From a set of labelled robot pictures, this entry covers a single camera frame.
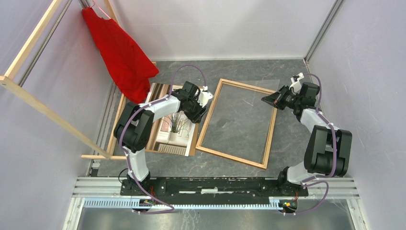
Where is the wooden rack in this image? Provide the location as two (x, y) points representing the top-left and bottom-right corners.
(0, 0), (113, 160)

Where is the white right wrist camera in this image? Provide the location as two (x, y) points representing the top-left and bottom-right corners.
(289, 72), (305, 93)

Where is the clear acrylic sheet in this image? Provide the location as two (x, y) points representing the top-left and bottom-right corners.
(200, 79), (281, 164)

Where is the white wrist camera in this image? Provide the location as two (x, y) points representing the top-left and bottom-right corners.
(289, 72), (305, 93)
(197, 86), (214, 107)

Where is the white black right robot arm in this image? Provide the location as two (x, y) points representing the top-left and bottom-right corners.
(261, 82), (352, 196)

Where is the red cloth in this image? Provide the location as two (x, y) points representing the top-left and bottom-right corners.
(82, 8), (159, 104)

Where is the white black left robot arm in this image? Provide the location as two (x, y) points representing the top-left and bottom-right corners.
(113, 81), (213, 195)

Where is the plant photo print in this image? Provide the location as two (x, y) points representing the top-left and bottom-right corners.
(144, 83), (197, 157)

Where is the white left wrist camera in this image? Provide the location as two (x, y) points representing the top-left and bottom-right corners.
(197, 86), (214, 107)

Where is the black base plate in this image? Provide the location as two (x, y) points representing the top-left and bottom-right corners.
(120, 177), (309, 205)

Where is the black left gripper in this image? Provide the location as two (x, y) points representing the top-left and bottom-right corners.
(184, 96), (209, 125)

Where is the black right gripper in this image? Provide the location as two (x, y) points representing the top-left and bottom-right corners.
(261, 85), (301, 111)

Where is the aluminium rail frame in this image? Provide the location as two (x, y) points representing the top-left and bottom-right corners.
(63, 176), (370, 230)

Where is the wooden picture frame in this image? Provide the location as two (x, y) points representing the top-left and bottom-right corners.
(195, 78), (279, 170)

